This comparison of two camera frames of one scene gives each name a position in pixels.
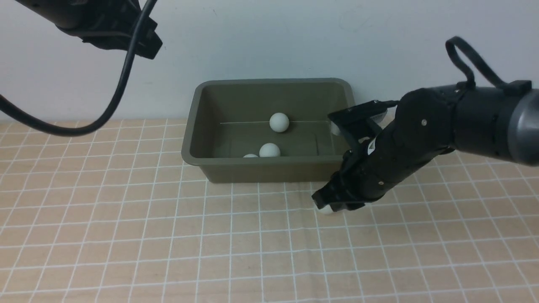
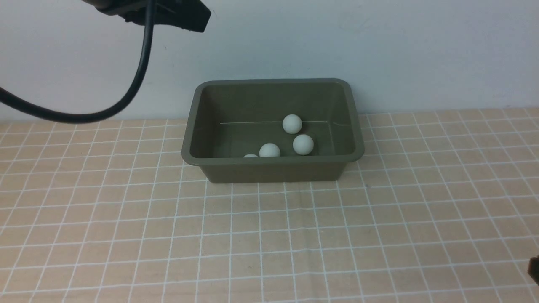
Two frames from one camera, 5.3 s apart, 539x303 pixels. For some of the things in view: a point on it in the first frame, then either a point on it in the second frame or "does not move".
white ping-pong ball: [269, 150] does not move
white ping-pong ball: [326, 210] -> [303, 144]
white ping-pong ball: [279, 122] -> [292, 123]
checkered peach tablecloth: [113, 214] does not move
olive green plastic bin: [225, 119] does not move
